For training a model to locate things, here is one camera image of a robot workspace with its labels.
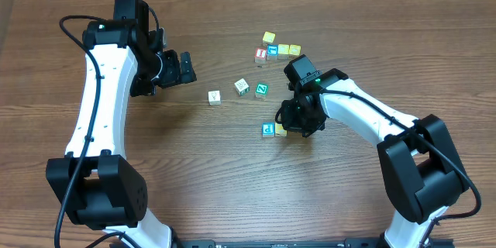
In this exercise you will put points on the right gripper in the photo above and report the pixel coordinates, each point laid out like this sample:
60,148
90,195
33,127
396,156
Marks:
289,117

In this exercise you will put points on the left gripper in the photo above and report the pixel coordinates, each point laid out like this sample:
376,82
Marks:
178,70

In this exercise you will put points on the plain white wooden block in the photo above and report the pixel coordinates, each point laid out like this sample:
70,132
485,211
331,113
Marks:
214,98

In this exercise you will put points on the blue P block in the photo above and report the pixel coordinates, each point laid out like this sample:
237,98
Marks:
268,129

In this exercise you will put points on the green Z block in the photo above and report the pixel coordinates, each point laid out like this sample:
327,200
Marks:
261,91

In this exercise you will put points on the white patterned block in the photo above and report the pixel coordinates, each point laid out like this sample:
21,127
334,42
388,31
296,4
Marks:
242,87

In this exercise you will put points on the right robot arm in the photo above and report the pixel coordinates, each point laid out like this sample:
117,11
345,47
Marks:
421,168

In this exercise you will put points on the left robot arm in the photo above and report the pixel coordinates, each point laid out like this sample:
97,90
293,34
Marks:
126,56

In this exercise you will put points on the yellow block right row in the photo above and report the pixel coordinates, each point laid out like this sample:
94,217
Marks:
294,51

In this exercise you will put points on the yellow block row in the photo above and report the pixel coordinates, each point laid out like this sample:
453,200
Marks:
294,51
283,51

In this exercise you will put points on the yellow block middle row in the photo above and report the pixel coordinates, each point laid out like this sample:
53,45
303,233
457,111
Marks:
283,51

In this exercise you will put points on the blue letter block in row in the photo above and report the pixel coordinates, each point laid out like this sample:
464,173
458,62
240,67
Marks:
272,52

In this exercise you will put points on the red letter block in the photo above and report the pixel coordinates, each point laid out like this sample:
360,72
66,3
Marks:
260,56

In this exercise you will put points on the yellow block top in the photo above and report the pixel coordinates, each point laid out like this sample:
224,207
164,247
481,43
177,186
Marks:
268,38

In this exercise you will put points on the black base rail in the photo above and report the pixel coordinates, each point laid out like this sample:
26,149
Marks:
347,243

